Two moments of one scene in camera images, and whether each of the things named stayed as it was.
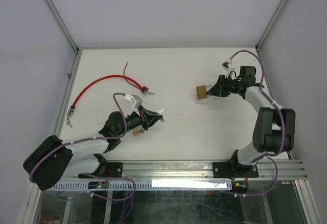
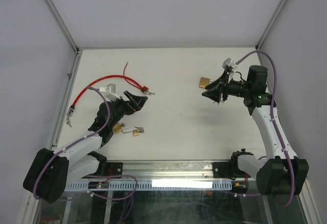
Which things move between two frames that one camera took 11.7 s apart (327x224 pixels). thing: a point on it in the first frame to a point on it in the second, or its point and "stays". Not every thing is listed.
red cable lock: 143,89 stays
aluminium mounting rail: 165,170 stays
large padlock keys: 160,111 to 218,103
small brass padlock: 136,132 stays
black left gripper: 147,118 to 136,103
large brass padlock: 202,92 to 204,82
